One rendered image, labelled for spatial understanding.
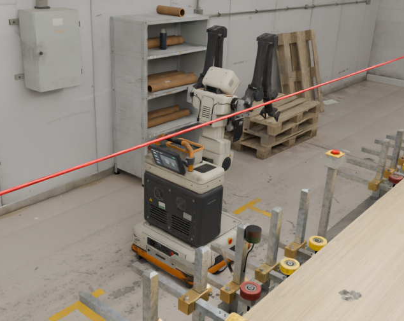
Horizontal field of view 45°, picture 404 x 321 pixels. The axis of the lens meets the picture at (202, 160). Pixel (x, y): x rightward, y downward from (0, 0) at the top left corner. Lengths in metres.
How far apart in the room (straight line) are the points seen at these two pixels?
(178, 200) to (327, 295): 1.51
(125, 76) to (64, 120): 0.68
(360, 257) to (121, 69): 3.01
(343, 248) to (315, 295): 0.39
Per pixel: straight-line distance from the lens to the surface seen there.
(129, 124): 4.66
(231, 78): 3.29
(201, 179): 3.04
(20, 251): 3.92
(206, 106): 3.31
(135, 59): 4.44
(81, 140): 4.66
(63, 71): 4.10
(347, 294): 2.02
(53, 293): 3.46
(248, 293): 1.93
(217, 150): 3.39
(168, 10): 4.81
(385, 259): 2.31
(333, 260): 2.21
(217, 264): 3.46
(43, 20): 3.95
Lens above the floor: 2.08
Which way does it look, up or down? 23 degrees down
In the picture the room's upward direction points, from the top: 3 degrees clockwise
